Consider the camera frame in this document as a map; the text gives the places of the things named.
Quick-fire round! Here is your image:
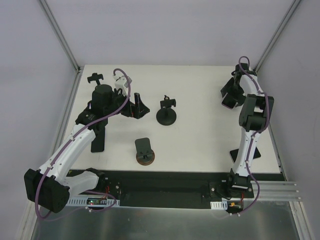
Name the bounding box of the purple phone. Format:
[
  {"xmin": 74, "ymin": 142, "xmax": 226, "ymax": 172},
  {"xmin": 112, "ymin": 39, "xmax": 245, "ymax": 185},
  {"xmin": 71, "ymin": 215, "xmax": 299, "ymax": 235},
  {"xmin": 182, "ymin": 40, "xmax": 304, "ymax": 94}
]
[{"xmin": 221, "ymin": 96, "xmax": 237, "ymax": 109}]

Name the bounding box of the black round-base clamp stand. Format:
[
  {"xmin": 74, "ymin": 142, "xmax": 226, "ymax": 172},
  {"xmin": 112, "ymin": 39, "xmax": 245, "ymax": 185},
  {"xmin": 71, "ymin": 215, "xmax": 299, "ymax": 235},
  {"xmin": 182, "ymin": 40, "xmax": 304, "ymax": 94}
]
[{"xmin": 156, "ymin": 95, "xmax": 177, "ymax": 126}]

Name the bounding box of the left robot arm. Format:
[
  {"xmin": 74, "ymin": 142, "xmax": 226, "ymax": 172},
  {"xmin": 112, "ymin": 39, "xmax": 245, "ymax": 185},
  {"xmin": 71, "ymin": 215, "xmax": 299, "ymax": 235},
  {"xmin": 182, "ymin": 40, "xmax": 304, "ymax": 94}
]
[{"xmin": 24, "ymin": 84, "xmax": 150, "ymax": 213}]

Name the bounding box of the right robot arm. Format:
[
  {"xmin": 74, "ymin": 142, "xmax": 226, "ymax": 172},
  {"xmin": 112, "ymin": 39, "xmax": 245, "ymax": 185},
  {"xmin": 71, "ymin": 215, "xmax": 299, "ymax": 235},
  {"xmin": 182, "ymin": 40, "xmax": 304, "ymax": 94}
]
[{"xmin": 215, "ymin": 63, "xmax": 274, "ymax": 200}]

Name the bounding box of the black stand with wooden base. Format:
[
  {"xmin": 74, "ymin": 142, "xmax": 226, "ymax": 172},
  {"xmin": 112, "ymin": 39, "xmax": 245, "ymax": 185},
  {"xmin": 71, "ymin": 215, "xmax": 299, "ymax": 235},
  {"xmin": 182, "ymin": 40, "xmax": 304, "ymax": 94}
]
[{"xmin": 134, "ymin": 137, "xmax": 155, "ymax": 166}]

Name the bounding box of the black phone on left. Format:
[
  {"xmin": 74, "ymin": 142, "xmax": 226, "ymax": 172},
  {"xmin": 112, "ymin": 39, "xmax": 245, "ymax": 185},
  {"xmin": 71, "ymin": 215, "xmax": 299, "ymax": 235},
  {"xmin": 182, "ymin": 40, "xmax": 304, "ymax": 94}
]
[{"xmin": 90, "ymin": 123, "xmax": 105, "ymax": 153}]

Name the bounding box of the tall black clamp stand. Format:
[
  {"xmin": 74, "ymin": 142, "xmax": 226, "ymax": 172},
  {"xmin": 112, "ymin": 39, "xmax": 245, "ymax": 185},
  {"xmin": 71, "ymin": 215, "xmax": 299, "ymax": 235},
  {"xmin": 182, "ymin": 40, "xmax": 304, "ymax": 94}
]
[{"xmin": 87, "ymin": 72, "xmax": 112, "ymax": 93}]

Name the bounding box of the white-edged phone on right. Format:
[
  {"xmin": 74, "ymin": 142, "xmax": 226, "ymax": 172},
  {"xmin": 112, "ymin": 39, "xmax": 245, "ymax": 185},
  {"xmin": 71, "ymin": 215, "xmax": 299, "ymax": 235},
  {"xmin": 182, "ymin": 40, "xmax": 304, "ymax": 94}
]
[{"xmin": 229, "ymin": 147, "xmax": 262, "ymax": 164}]

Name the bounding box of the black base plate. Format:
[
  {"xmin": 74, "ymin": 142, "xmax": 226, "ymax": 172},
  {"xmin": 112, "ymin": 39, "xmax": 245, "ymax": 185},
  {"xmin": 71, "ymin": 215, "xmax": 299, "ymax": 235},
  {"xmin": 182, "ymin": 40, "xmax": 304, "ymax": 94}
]
[{"xmin": 67, "ymin": 169, "xmax": 256, "ymax": 208}]

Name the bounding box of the right white cable duct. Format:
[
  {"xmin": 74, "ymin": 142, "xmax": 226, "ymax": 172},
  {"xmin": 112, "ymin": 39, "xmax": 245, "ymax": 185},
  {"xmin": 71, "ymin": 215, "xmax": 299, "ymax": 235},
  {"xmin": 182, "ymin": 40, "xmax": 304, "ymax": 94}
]
[{"xmin": 210, "ymin": 200, "xmax": 243, "ymax": 210}]

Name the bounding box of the white cable duct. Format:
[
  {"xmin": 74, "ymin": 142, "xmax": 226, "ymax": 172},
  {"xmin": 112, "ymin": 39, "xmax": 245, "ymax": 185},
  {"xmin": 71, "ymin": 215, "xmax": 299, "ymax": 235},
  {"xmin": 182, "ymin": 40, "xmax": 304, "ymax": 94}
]
[
  {"xmin": 210, "ymin": 200, "xmax": 243, "ymax": 210},
  {"xmin": 66, "ymin": 196, "xmax": 120, "ymax": 208}
]

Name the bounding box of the left white cable duct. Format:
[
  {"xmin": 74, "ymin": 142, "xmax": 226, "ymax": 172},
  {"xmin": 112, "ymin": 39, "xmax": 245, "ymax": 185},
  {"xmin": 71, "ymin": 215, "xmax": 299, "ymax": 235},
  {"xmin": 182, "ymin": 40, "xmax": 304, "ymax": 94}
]
[{"xmin": 66, "ymin": 196, "xmax": 120, "ymax": 208}]

